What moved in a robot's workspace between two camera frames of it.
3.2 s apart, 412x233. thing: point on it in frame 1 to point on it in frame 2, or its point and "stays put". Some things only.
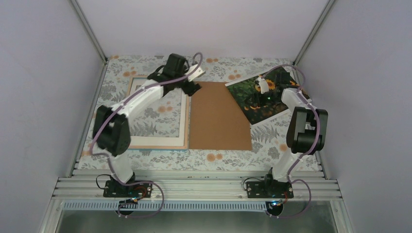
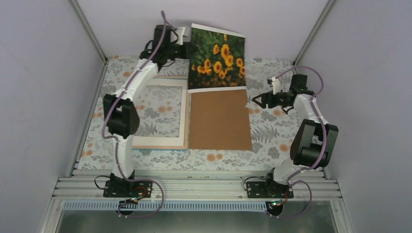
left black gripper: x=191 y=89 to x=186 y=54
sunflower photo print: x=257 y=107 to x=217 y=60
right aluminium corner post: x=311 y=37 stays put
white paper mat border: x=181 y=141 stays put
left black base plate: x=115 y=190 stays put
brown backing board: x=217 y=122 stays put
